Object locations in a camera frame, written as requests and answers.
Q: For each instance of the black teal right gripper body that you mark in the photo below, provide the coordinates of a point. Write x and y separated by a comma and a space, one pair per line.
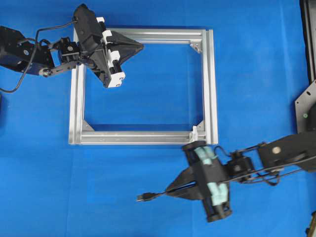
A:
209, 175

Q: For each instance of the square aluminium extrusion frame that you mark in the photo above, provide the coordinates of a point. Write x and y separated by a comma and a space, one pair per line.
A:
81, 133

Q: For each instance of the black metal rail stand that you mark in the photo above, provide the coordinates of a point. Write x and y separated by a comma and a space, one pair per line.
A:
308, 15

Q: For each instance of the white string loop clip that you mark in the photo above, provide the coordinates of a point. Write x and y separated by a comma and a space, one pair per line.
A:
193, 136

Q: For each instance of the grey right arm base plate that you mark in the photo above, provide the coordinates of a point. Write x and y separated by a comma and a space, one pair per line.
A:
303, 104

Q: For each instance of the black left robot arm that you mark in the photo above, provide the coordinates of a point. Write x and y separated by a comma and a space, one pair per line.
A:
41, 57

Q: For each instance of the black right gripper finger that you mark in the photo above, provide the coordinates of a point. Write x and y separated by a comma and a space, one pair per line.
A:
184, 180
190, 192

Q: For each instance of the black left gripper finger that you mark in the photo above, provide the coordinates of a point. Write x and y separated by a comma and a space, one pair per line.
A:
125, 54
117, 40

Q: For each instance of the blue table mat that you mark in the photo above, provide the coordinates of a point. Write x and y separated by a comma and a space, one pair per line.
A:
49, 188

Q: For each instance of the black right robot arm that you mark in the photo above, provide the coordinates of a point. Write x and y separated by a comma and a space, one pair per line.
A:
298, 149

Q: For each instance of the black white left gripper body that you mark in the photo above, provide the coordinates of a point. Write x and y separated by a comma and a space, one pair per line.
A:
93, 47

